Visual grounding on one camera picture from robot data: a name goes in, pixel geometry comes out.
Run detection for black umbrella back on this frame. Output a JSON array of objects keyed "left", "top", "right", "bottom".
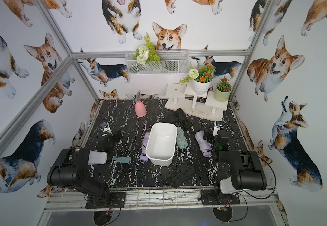
[{"left": 161, "top": 108, "right": 200, "bottom": 134}]

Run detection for mint green umbrella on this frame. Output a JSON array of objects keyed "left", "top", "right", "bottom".
[{"left": 176, "top": 126, "right": 188, "bottom": 150}]

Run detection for fern and white flowers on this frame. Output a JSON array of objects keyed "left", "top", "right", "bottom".
[{"left": 133, "top": 33, "right": 161, "bottom": 65}]

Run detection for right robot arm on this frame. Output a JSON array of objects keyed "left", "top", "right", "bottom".
[{"left": 203, "top": 131, "right": 267, "bottom": 194}]

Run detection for green pot red flowers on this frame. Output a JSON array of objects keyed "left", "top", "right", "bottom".
[{"left": 214, "top": 77, "right": 232, "bottom": 102}]

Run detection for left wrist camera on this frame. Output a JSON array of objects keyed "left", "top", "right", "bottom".
[{"left": 99, "top": 122, "right": 112, "bottom": 133}]

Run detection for black umbrella front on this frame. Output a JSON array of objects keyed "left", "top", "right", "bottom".
[{"left": 163, "top": 163, "right": 196, "bottom": 188}]

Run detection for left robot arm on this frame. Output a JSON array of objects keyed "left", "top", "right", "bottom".
[{"left": 47, "top": 131, "right": 123, "bottom": 205}]

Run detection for white pot flower plant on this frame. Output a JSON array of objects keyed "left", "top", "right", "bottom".
[{"left": 179, "top": 65, "right": 216, "bottom": 95}]

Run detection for teal handled brush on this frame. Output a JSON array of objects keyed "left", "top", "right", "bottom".
[{"left": 112, "top": 157, "right": 131, "bottom": 164}]

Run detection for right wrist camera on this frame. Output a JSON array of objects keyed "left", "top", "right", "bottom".
[{"left": 212, "top": 121, "right": 223, "bottom": 136}]

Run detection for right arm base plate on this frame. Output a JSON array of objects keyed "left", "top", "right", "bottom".
[{"left": 198, "top": 190, "right": 241, "bottom": 206}]

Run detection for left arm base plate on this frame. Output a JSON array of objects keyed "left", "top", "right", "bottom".
[{"left": 85, "top": 192, "right": 127, "bottom": 209}]

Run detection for light purple umbrella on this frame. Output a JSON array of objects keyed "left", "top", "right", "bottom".
[{"left": 139, "top": 132, "right": 150, "bottom": 163}]

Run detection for white wire wall basket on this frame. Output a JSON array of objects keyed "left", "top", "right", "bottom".
[{"left": 125, "top": 50, "right": 188, "bottom": 74}]

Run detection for lilac umbrella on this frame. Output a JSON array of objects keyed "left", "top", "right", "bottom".
[{"left": 195, "top": 131, "right": 212, "bottom": 157}]

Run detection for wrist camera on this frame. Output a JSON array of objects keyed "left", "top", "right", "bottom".
[
  {"left": 212, "top": 121, "right": 223, "bottom": 136},
  {"left": 99, "top": 122, "right": 112, "bottom": 133}
]

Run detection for black umbrella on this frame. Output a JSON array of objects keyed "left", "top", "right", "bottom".
[
  {"left": 163, "top": 163, "right": 196, "bottom": 188},
  {"left": 161, "top": 108, "right": 200, "bottom": 134}
]

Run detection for white plastic storage box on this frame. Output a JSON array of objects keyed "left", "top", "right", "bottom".
[{"left": 146, "top": 122, "right": 178, "bottom": 167}]

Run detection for white wooden plant stand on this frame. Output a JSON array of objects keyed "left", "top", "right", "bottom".
[{"left": 165, "top": 83, "right": 228, "bottom": 121}]

